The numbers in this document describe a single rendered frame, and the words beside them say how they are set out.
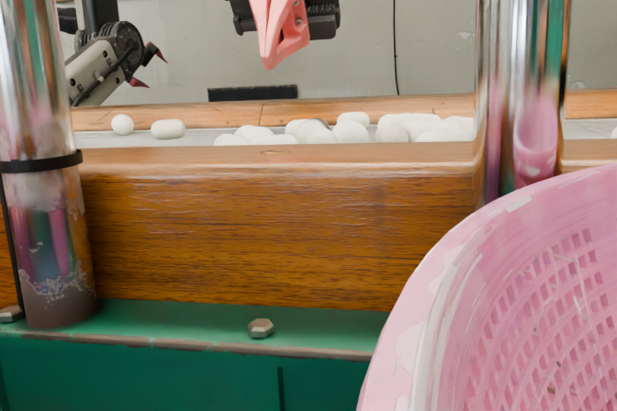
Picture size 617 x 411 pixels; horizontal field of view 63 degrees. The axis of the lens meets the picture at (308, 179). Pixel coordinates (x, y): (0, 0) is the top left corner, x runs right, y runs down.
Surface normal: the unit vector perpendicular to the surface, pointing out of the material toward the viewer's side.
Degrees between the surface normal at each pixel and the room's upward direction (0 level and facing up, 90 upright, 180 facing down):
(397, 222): 90
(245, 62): 93
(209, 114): 45
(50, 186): 90
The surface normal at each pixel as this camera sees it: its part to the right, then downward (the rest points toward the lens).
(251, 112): -0.17, -0.55
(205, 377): -0.19, 0.21
